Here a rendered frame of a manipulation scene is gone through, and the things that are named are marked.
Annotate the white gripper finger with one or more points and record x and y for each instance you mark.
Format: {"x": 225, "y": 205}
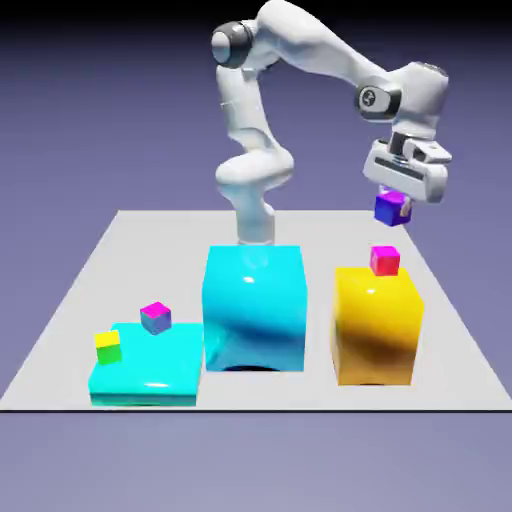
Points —
{"x": 406, "y": 204}

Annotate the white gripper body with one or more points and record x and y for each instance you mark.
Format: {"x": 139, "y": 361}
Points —
{"x": 404, "y": 172}

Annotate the small blue cube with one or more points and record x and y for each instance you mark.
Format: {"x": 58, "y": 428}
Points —
{"x": 388, "y": 210}

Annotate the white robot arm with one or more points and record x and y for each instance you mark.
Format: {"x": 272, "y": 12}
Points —
{"x": 256, "y": 120}

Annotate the small red cube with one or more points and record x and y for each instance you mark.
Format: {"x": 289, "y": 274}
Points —
{"x": 384, "y": 262}

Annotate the small grey-blue cube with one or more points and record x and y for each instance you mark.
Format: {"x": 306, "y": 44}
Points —
{"x": 156, "y": 318}

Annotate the small green cube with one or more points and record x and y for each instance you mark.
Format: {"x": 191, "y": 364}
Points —
{"x": 107, "y": 348}

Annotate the large yellow box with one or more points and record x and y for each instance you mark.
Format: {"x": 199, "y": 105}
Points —
{"x": 376, "y": 328}

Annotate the large tall cyan box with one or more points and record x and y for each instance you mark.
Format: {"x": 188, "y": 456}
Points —
{"x": 253, "y": 308}

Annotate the large flat cyan box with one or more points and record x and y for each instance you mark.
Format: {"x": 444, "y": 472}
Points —
{"x": 152, "y": 366}

